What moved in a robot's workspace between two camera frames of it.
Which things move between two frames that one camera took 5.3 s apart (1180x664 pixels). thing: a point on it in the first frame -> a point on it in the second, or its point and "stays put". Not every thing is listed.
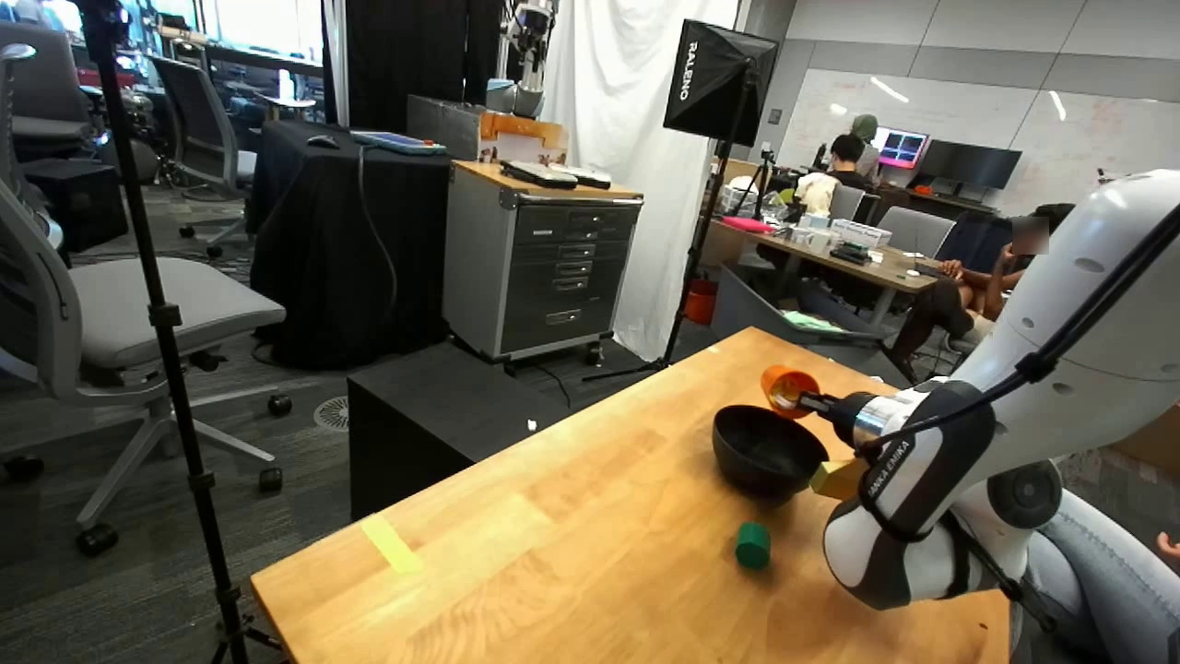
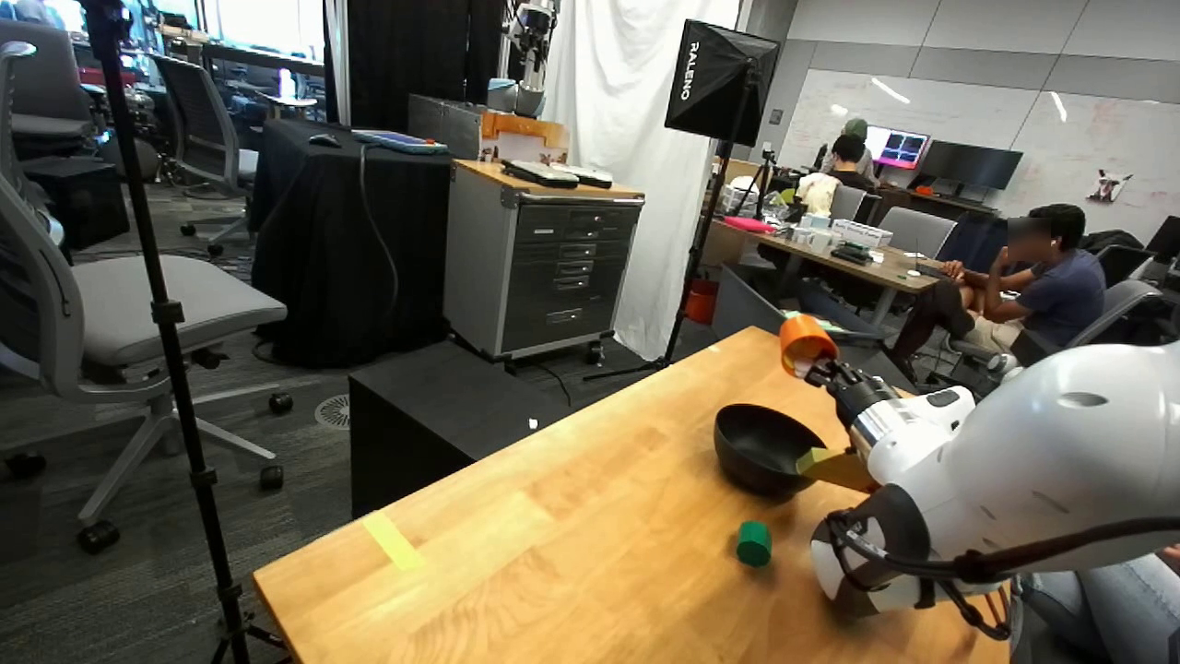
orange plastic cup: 788,388 -> 805,343
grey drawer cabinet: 529,264 stays put
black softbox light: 719,81 stays put
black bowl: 763,451 stays put
